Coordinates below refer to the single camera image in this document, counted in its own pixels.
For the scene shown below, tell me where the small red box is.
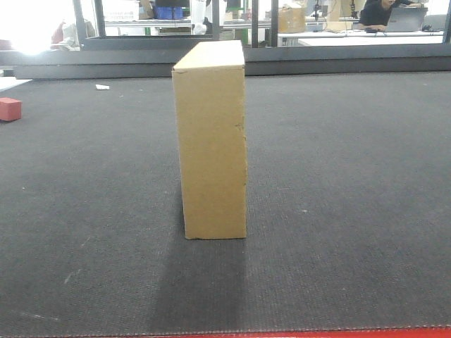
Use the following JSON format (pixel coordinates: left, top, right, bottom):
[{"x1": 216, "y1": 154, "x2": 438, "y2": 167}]
[{"x1": 0, "y1": 97, "x2": 22, "y2": 122}]

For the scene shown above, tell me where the tall brown cardboard box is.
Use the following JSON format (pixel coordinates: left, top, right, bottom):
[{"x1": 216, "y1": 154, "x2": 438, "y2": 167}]
[{"x1": 172, "y1": 40, "x2": 247, "y2": 239}]

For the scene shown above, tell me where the black conveyor frame rail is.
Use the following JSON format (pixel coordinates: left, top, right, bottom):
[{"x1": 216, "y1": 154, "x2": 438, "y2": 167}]
[{"x1": 1, "y1": 35, "x2": 450, "y2": 80}]

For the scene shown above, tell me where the seated person in black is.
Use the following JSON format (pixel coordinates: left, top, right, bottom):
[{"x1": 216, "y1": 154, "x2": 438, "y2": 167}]
[{"x1": 357, "y1": 0, "x2": 424, "y2": 32}]

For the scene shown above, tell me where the grey laptop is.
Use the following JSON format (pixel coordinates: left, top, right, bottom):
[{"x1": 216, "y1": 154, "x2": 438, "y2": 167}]
[{"x1": 385, "y1": 7, "x2": 428, "y2": 32}]

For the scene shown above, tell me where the background brown cardboard box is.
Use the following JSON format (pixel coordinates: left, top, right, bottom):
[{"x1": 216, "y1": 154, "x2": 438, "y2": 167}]
[{"x1": 278, "y1": 6, "x2": 306, "y2": 34}]

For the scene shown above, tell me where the white work table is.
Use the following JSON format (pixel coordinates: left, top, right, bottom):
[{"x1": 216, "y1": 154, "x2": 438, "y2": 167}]
[{"x1": 278, "y1": 30, "x2": 443, "y2": 47}]

